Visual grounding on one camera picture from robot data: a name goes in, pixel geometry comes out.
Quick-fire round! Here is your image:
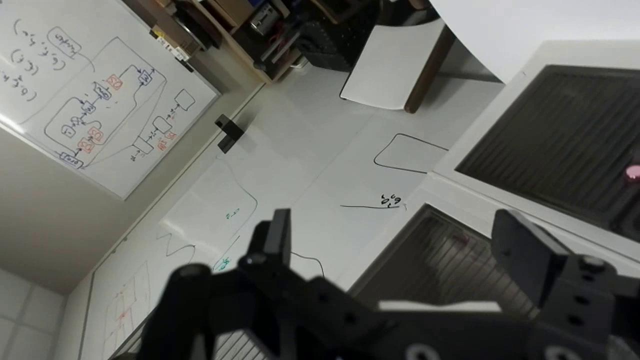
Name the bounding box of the wooden storage shelf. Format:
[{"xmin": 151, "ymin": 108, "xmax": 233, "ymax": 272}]
[{"xmin": 126, "ymin": 0, "xmax": 442, "ymax": 81}]

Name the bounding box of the small black bracket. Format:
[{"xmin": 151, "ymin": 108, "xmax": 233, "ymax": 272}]
[{"xmin": 214, "ymin": 112, "xmax": 245, "ymax": 155}]

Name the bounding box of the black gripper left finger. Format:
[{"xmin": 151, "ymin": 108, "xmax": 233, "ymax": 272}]
[{"xmin": 245, "ymin": 207, "xmax": 293, "ymax": 267}]

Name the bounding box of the white flat board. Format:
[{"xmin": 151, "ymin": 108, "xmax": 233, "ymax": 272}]
[{"xmin": 338, "ymin": 15, "xmax": 461, "ymax": 113}]

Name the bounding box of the whiteboard with flowchart drawings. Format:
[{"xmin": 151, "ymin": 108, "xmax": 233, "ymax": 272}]
[{"xmin": 0, "ymin": 0, "xmax": 222, "ymax": 202}]

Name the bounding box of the black yellow whiteboard eraser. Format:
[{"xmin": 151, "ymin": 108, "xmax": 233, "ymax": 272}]
[{"xmin": 147, "ymin": 24, "xmax": 195, "ymax": 67}]

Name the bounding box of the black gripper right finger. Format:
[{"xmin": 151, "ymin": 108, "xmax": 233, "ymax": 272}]
[{"xmin": 490, "ymin": 207, "xmax": 578, "ymax": 309}]

